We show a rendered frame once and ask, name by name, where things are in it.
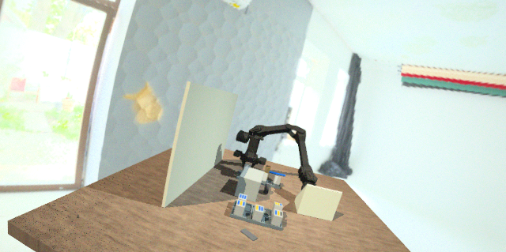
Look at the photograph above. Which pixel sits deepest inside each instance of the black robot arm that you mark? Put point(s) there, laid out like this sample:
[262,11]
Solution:
[257,133]

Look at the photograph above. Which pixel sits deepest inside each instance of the grey flat bar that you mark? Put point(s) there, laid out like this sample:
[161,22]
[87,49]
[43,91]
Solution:
[248,234]

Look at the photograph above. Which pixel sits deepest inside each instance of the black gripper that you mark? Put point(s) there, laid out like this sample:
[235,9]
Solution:
[260,160]

